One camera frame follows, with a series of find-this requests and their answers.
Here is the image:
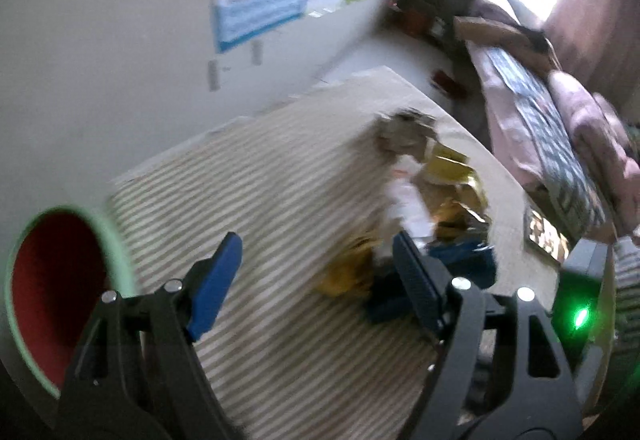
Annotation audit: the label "striped beige tablecloth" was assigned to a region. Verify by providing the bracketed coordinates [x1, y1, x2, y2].
[107, 64, 561, 440]

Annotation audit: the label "blue plaid blanket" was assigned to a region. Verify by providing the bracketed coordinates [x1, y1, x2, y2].
[487, 47, 606, 241]

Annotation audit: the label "yellow snack wrapper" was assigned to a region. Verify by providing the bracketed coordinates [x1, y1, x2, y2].
[417, 142, 488, 215]

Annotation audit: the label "pink pillow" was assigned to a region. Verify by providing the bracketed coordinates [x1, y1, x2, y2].
[472, 0, 521, 20]

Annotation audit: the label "green bin with red inside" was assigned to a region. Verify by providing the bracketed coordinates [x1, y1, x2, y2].
[5, 205, 138, 393]

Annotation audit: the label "red shoes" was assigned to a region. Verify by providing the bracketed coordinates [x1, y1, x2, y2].
[431, 70, 468, 98]

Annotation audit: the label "grey paper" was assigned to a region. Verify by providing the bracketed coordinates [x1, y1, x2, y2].
[375, 107, 441, 161]

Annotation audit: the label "pink quilt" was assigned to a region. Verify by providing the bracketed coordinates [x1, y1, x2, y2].
[545, 70, 640, 241]

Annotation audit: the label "yellow brown wrapper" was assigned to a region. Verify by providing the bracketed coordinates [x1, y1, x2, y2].
[315, 232, 396, 298]

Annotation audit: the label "brown coat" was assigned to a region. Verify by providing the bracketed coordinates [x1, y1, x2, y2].
[452, 14, 556, 70]

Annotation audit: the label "pink brown curtain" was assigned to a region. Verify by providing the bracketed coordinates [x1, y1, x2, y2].
[542, 0, 640, 131]

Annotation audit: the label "pink bed sheet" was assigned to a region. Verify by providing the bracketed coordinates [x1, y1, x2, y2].
[467, 42, 556, 193]

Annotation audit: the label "gold brown foil wrapper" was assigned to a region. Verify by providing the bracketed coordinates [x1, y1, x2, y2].
[432, 200, 493, 241]

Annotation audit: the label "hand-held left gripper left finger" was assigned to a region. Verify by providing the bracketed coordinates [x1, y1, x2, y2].
[56, 231, 247, 440]

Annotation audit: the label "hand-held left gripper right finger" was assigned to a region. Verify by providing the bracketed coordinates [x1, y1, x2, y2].
[391, 230, 586, 440]

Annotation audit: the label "white paper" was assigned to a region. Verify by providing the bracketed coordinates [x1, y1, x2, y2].
[387, 170, 436, 241]

